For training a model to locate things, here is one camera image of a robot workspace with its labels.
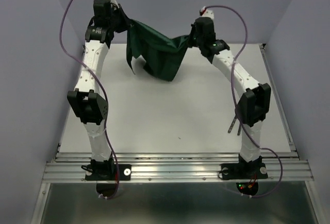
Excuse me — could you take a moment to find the dark green cloth napkin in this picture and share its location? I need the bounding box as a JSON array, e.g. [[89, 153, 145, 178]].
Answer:
[[126, 19, 189, 82]]

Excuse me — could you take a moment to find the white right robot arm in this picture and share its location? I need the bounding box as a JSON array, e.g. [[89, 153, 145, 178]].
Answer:
[[189, 16, 271, 178]]

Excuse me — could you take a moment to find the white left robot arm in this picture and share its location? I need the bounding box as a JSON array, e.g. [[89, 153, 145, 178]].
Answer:
[[67, 0, 122, 180]]

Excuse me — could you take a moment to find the steel fork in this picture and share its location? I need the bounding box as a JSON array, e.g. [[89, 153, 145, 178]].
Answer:
[[227, 116, 237, 133]]

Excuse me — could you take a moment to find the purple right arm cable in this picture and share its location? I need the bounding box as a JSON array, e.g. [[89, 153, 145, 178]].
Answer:
[[201, 4, 284, 199]]

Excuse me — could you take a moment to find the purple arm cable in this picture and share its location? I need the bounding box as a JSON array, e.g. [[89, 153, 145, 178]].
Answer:
[[59, 0, 122, 200], [201, 4, 284, 199]]

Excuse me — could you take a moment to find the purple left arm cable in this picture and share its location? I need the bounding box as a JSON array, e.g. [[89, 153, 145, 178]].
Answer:
[[59, 0, 122, 200]]

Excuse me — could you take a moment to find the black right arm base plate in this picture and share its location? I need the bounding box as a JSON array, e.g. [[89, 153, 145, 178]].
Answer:
[[218, 155, 268, 180]]

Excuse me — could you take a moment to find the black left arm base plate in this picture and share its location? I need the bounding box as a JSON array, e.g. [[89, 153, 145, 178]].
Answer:
[[81, 158, 131, 181]]

